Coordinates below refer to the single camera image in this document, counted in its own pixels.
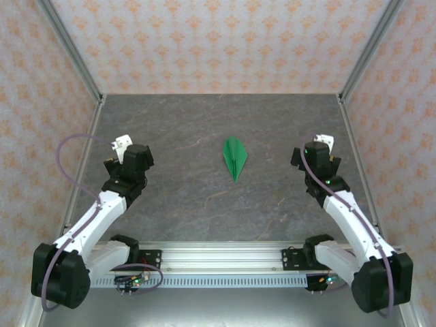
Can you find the grey metal shelf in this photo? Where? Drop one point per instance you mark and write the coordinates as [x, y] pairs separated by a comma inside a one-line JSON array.
[[221, 308]]

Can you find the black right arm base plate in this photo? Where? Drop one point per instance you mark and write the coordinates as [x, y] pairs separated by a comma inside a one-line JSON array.
[[293, 260]]

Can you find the wide aluminium base rail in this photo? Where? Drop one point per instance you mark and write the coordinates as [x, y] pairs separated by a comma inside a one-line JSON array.
[[221, 259]]

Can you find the aluminium frame post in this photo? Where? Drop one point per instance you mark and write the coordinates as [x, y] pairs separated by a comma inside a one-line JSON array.
[[71, 51], [369, 51]]

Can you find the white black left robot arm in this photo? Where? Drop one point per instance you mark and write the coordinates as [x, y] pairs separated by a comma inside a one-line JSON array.
[[98, 218]]

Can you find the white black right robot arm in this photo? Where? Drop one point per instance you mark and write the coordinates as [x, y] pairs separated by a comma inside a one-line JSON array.
[[354, 225]]

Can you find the aluminium table edge rail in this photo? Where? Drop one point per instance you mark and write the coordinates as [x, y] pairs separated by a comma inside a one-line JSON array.
[[81, 190], [362, 153]]

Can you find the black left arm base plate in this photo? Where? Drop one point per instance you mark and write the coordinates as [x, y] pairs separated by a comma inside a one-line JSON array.
[[151, 260]]

